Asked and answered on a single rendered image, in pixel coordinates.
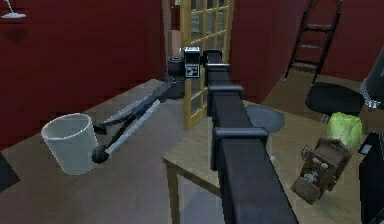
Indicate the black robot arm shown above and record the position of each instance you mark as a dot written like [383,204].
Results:
[248,166]

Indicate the green lettuce head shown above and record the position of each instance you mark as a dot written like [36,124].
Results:
[345,128]

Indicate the black ladder shelf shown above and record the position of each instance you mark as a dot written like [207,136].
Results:
[313,36]

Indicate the white desk lamp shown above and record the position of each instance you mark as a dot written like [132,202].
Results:
[12,12]

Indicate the dark flat object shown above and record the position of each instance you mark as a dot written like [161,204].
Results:
[6,173]

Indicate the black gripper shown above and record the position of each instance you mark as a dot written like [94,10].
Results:
[175,76]

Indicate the black cylindrical appliance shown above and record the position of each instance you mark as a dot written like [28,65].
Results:
[375,80]

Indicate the black round stool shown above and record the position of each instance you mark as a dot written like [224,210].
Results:
[333,99]

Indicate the black box appliance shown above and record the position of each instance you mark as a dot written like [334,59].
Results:
[371,180]

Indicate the light wooden table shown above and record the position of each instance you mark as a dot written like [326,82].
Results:
[300,160]

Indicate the brown wooden box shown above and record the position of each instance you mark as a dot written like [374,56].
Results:
[321,168]

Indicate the grey round plate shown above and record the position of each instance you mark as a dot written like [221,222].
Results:
[266,117]

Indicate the white waste bin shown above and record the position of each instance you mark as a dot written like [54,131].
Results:
[71,143]

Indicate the wooden glass-paned door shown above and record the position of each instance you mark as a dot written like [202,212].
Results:
[203,40]

